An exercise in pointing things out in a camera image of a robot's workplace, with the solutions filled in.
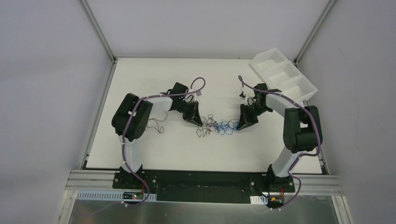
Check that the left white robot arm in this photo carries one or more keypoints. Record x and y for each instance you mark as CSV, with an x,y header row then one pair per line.
x,y
132,116

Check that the white compartment tray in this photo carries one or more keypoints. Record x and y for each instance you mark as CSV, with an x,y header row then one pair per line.
x,y
274,68

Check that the right white cable duct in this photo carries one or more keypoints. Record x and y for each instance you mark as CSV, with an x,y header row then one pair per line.
x,y
258,200

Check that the white cable duct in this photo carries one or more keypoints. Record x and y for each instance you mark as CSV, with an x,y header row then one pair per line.
x,y
101,195
258,200

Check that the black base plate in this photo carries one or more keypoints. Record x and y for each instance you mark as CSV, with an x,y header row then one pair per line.
x,y
202,186

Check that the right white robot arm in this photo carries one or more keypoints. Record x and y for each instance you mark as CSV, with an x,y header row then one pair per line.
x,y
301,130

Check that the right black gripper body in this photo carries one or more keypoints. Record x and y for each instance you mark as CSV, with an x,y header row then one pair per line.
x,y
249,111

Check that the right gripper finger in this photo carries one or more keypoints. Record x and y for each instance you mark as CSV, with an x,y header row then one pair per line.
x,y
246,121
245,109

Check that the left white cable duct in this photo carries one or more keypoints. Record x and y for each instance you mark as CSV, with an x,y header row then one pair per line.
x,y
101,195

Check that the left corner aluminium post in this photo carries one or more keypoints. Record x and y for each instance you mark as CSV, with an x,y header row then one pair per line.
x,y
97,30

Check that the aluminium frame rail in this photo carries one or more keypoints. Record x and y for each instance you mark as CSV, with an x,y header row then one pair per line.
x,y
312,185

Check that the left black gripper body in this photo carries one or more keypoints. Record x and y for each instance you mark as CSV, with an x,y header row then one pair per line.
x,y
191,110

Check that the corner aluminium post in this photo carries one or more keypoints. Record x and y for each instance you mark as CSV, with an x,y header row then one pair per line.
x,y
97,30
314,31

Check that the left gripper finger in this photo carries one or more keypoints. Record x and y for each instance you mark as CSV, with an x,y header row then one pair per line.
x,y
195,110
196,120

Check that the right corner aluminium post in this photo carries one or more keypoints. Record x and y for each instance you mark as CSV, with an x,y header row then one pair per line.
x,y
314,31

